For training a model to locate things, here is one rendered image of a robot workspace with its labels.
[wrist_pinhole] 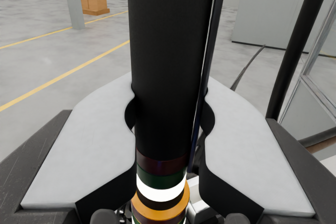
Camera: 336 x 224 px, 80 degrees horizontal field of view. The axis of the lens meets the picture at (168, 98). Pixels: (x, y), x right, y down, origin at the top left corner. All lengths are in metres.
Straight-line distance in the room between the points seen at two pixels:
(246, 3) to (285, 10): 0.85
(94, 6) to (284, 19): 5.98
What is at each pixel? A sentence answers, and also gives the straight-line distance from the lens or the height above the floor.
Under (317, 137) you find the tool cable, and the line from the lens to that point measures 0.29.
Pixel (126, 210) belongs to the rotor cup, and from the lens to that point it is 0.39.
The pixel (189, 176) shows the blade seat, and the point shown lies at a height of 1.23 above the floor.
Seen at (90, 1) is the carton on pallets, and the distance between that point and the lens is 8.28.
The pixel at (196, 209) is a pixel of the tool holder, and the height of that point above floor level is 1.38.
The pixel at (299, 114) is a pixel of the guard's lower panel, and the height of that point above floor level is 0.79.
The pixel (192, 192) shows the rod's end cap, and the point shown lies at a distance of 0.19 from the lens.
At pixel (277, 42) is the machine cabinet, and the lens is 5.71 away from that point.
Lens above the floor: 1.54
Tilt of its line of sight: 33 degrees down
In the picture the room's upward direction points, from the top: 4 degrees clockwise
